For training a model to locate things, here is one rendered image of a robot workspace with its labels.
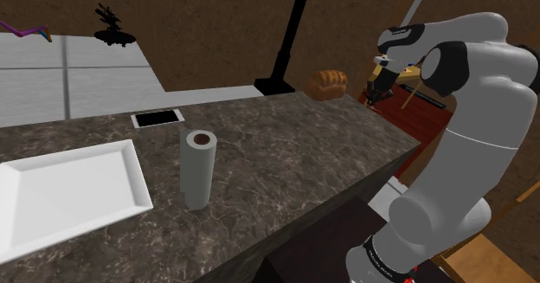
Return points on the grey paper towel roll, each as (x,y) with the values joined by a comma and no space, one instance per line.
(197,172)

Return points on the black stove pipe stand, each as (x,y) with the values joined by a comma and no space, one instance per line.
(287,50)

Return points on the black tablet with white frame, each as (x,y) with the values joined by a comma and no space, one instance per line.
(157,118)

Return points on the black potted plant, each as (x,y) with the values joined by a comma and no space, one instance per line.
(113,35)

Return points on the white rectangular sink basin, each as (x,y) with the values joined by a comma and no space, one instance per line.
(63,197)

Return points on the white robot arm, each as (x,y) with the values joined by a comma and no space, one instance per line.
(472,147)

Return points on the brown bread loaf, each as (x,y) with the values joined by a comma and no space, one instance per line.
(325,86)

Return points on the red wooden table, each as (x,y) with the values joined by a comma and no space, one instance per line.
(417,117)

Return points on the dark robot stand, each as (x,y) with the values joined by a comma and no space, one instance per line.
(329,240)

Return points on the purple bent rod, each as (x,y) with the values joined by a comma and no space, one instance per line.
(23,32)

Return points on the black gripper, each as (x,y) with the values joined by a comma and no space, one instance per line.
(383,79)

